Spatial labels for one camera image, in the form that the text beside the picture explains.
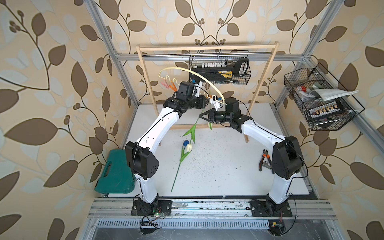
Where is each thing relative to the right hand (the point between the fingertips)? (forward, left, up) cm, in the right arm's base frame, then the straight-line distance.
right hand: (199, 116), depth 82 cm
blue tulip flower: (-10, +10, -24) cm, 28 cm away
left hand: (+3, -6, +9) cm, 11 cm away
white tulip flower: (-6, +4, -6) cm, 10 cm away
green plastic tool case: (-26, +44, -16) cm, 54 cm away
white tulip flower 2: (+4, -7, -13) cm, 15 cm away
